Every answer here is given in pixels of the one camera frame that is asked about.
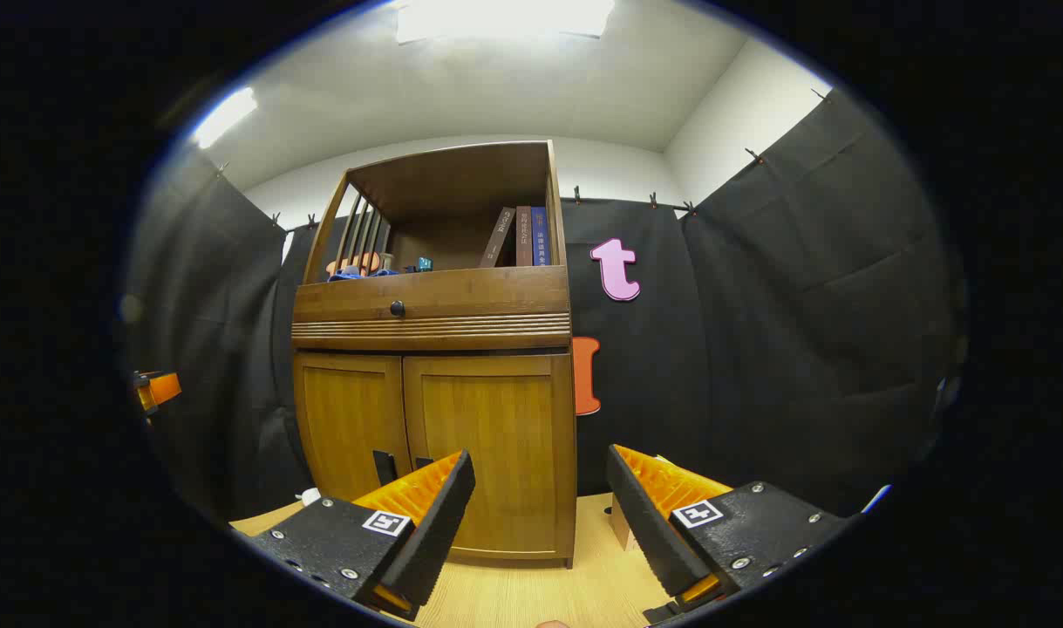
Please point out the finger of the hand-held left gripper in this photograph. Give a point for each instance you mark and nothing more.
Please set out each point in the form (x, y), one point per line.
(160, 388)

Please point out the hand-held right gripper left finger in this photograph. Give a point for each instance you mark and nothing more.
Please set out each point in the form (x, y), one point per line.
(435, 541)

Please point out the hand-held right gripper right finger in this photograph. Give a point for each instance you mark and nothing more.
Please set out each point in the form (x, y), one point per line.
(649, 532)

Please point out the wooden shoe cabinet door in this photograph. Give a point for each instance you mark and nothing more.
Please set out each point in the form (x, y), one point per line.
(348, 419)
(514, 436)

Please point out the wooden double-door shoe cabinet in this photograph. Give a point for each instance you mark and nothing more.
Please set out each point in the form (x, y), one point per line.
(444, 192)

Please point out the wooden cabinet drawer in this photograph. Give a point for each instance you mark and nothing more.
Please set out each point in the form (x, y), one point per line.
(479, 301)

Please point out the orange toy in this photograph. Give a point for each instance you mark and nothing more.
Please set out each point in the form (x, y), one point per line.
(367, 262)

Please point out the black backdrop cloth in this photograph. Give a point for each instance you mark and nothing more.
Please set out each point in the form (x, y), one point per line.
(801, 305)

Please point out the small ceiling light panel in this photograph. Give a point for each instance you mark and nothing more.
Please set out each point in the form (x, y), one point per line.
(224, 116)

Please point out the brown leaning book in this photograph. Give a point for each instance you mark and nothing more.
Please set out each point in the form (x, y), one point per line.
(498, 237)

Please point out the blue book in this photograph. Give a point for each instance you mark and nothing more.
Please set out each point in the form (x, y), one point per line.
(541, 235)

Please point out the reddish brown book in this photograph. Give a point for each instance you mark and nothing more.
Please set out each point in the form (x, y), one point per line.
(524, 235)

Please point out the large ceiling light panel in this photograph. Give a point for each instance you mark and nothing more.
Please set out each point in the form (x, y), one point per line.
(505, 17)

